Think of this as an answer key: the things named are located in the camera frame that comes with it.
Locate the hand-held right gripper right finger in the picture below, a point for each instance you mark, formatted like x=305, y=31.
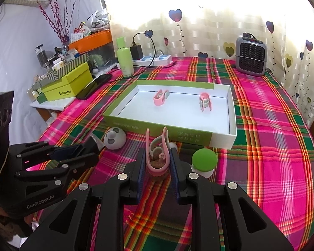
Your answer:
x=174, y=172

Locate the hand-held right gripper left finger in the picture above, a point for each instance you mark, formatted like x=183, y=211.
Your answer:
x=141, y=172

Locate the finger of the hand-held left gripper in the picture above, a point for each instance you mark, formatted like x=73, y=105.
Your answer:
x=78, y=166
x=68, y=152

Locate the pink and green plastic clip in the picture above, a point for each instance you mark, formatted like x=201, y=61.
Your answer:
x=205, y=102
x=157, y=171
x=160, y=98

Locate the white egg-shaped ball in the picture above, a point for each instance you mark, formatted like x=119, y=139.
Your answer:
x=173, y=145

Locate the green and white knob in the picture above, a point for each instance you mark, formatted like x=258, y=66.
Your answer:
x=204, y=159

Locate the white and grey mouse toy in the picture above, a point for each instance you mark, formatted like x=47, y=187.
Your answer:
x=115, y=139

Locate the green and white cardboard box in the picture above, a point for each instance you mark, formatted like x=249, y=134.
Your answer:
x=172, y=115

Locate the white side table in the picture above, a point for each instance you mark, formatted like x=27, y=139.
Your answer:
x=55, y=106

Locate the yellow-green shoe box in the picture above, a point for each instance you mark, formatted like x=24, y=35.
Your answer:
x=68, y=86

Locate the black phone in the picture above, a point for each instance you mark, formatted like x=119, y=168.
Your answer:
x=94, y=86

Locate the zigzag patterned box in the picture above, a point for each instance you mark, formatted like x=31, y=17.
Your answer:
x=60, y=74

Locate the dark glass jar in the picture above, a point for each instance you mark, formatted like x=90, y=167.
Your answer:
x=40, y=56

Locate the pink plaid tablecloth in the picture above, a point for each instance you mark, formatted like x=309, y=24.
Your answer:
x=272, y=149

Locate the glass tank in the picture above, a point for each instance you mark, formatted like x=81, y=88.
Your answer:
x=104, y=55

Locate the light green bottle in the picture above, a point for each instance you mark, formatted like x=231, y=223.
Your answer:
x=125, y=57

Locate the orange box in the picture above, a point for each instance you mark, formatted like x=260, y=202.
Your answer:
x=91, y=41

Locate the white and blue power strip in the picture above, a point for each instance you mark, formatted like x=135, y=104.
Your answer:
x=159, y=58

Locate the printed cards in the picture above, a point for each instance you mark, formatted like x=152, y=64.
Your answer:
x=79, y=32

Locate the black charger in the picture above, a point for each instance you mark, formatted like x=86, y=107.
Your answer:
x=136, y=52

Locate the white packets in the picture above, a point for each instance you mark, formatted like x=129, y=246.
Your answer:
x=99, y=19

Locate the grey space heater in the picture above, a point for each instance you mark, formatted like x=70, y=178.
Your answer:
x=251, y=55

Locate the heart print curtain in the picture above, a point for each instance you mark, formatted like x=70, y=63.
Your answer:
x=212, y=18

